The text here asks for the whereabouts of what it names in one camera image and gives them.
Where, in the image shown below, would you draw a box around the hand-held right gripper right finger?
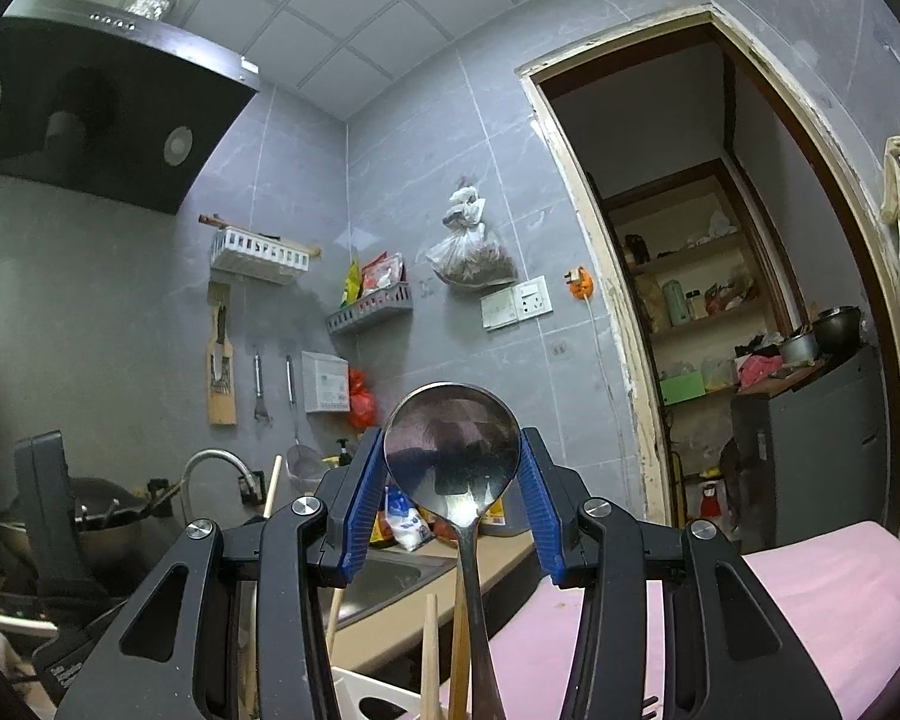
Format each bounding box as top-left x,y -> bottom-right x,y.
521,427 -> 845,720

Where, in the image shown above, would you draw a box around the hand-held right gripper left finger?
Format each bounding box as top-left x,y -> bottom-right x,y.
56,427 -> 388,720

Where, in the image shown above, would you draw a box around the large metal spoon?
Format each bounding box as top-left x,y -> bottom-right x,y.
384,382 -> 522,720

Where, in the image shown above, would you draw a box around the wooden chopstick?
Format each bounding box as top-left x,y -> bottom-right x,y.
448,577 -> 472,720
241,455 -> 285,720
325,583 -> 347,662
418,592 -> 442,720

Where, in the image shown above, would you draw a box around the white plastic utensil basket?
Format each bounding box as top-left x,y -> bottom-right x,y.
330,664 -> 466,720

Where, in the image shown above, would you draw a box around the large dark oil jug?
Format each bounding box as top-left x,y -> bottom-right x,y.
486,493 -> 532,539

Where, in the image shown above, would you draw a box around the white blue salt bag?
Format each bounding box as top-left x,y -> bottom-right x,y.
384,486 -> 433,553

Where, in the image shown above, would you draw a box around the metal wok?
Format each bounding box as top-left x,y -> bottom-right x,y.
0,476 -> 160,587

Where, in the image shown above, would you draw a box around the metal mesh strainer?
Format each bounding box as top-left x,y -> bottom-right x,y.
283,355 -> 332,482

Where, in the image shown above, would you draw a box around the stainless steel sink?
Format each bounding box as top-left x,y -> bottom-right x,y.
336,547 -> 460,625

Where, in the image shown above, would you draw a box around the red plastic bag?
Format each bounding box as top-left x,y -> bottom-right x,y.
347,369 -> 380,431

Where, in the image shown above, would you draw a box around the chrome faucet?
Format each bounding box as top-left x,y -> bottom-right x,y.
181,448 -> 265,527

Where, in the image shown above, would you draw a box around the wooden knife rack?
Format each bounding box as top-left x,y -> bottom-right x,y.
206,281 -> 239,427

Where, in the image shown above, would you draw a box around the green box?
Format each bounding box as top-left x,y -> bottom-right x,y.
658,373 -> 707,405

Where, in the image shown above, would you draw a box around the colourful snack packets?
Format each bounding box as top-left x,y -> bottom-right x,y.
341,251 -> 408,308

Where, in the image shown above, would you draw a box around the green thermos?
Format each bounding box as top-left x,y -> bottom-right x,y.
661,280 -> 688,328

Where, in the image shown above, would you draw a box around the pink cloth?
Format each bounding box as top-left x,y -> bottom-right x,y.
739,354 -> 785,390

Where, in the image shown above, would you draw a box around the pink tablecloth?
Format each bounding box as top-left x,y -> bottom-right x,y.
487,521 -> 900,720

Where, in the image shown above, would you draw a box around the grey cabinet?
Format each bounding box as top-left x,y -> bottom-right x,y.
730,345 -> 891,554

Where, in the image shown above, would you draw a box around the clear plastic bag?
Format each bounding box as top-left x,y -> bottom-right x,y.
426,180 -> 519,290

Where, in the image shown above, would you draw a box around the small metal pot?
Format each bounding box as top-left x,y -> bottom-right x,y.
778,330 -> 819,369

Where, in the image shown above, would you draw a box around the wooden shelf unit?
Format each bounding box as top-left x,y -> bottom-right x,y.
604,157 -> 805,481

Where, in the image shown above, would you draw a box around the dark cooking pot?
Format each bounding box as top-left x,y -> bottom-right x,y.
814,306 -> 864,350

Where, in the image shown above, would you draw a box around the black range hood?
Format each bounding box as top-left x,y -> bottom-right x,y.
0,0 -> 260,215

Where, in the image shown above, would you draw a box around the white wall box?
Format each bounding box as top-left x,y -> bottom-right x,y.
301,351 -> 352,414

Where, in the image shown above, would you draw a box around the grey wall shelf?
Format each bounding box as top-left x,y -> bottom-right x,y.
325,283 -> 414,337

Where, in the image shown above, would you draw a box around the white wall socket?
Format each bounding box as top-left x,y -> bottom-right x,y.
481,277 -> 553,331

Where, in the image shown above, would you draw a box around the white wall basket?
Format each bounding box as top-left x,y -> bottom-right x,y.
210,229 -> 313,286

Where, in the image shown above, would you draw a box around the wooden door frame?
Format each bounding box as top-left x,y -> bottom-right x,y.
516,4 -> 900,550

